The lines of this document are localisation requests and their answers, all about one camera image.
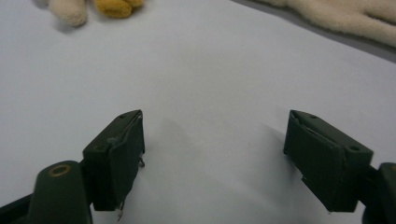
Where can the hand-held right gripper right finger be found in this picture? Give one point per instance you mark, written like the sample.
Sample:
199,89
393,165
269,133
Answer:
327,161

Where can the white table mat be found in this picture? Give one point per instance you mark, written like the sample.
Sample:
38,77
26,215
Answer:
202,77

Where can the cream glove with orange fingers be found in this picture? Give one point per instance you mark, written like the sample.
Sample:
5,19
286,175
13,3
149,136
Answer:
358,18
70,12

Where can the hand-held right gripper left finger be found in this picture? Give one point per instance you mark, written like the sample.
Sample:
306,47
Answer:
112,161

